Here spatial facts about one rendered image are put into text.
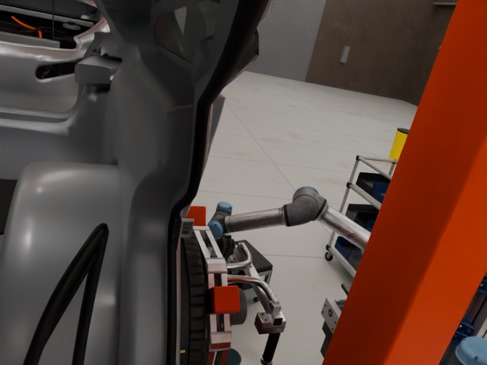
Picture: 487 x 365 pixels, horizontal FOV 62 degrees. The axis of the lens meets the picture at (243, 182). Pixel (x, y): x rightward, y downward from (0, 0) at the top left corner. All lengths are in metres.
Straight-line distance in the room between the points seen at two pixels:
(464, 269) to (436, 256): 0.09
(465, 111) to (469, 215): 0.18
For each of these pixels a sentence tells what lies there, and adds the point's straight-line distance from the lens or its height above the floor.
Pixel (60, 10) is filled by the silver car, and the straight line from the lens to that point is 8.27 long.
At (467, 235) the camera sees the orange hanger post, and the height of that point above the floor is 1.55.
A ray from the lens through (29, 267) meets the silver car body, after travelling 0.94.
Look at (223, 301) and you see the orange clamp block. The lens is 1.15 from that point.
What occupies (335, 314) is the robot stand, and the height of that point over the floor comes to 0.77.
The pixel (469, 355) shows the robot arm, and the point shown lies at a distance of 1.49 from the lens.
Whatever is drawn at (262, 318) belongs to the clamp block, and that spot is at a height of 0.95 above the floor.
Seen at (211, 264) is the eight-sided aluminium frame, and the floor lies 1.12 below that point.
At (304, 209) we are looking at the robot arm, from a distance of 1.68.
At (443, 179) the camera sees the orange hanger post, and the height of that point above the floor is 1.63.
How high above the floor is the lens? 1.81
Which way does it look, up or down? 22 degrees down
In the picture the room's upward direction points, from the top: 13 degrees clockwise
